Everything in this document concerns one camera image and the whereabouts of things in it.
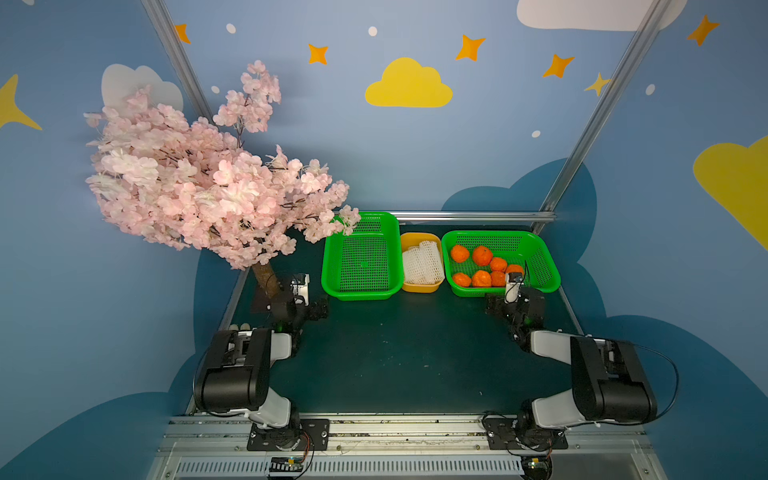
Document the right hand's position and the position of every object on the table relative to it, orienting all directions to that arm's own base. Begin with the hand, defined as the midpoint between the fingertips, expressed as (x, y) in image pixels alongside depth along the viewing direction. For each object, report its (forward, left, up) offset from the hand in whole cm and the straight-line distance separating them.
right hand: (506, 291), depth 95 cm
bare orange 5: (+6, +7, -2) cm, 9 cm away
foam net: (+4, +28, +7) cm, 29 cm away
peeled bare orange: (+16, +5, -1) cm, 17 cm away
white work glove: (-16, +83, -5) cm, 85 cm away
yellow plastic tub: (+22, +30, -1) cm, 37 cm away
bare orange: (+17, +13, -1) cm, 21 cm away
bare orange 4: (+5, +1, 0) cm, 6 cm away
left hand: (-4, +62, +1) cm, 62 cm away
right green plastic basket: (+22, -9, -3) cm, 24 cm away
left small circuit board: (-49, +61, -8) cm, 79 cm away
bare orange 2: (+12, 0, -1) cm, 12 cm away
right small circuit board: (-46, -2, -9) cm, 47 cm away
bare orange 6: (+4, +14, 0) cm, 14 cm away
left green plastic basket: (+12, +47, -5) cm, 49 cm away
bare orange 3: (+10, -4, 0) cm, 11 cm away
